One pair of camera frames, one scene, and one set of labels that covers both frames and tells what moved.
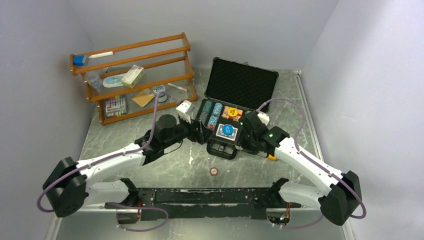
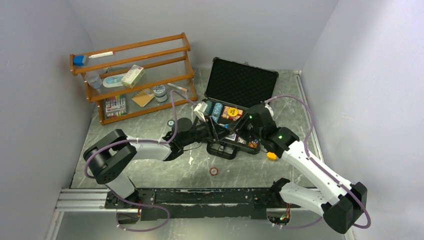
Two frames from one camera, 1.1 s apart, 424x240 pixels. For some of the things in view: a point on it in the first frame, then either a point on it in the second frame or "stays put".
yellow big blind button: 232,112 stays put
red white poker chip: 213,171 stays put
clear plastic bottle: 94,79 stays put
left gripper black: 202,134 → 221,132
